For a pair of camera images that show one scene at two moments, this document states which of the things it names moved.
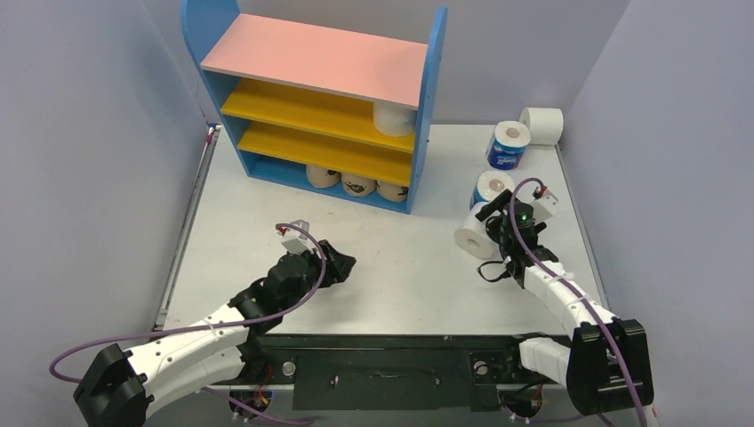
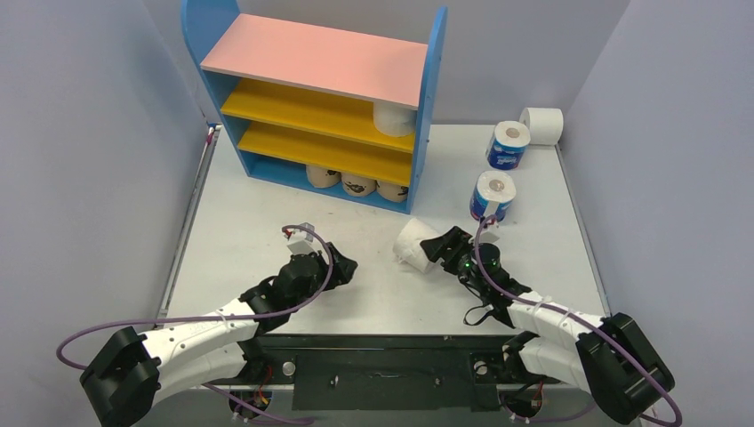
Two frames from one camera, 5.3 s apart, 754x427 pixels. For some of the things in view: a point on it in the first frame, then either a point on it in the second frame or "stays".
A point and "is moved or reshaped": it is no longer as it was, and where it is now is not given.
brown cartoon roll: [320, 177] stays
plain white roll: [472, 237] is moved or reshaped
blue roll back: [508, 146] stays
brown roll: [391, 191] stays
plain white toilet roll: [394, 120] stays
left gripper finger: [496, 205] to [451, 248]
